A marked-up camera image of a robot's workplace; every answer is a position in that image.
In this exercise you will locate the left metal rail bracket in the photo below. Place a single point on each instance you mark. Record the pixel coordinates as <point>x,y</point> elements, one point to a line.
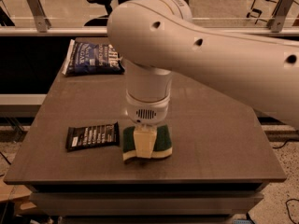
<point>41,21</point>

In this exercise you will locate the right metal rail bracket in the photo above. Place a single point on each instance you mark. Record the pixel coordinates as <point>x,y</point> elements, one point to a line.
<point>279,15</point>

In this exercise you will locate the metal rail bracket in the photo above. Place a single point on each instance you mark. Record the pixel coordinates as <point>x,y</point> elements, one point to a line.
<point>41,21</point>
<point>279,15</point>

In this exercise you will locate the grey table drawer base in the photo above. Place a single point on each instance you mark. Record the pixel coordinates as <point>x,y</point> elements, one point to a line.
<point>165,207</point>

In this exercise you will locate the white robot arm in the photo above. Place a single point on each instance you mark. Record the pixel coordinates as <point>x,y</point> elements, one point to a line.
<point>258,71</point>

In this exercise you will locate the green and yellow sponge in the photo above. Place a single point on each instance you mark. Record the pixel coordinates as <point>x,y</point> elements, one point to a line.
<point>162,147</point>

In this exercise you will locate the yellow frame cart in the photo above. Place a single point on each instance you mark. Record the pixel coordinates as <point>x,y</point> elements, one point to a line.
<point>262,10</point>

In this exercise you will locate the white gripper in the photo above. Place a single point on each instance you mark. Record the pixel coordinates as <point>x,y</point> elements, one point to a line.
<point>148,111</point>

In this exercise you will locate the black rxbar chocolate wrapper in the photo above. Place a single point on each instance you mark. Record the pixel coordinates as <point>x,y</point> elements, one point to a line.
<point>103,135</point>

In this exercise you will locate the blue kettle chips bag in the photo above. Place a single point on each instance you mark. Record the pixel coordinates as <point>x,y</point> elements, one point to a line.
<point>84,58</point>

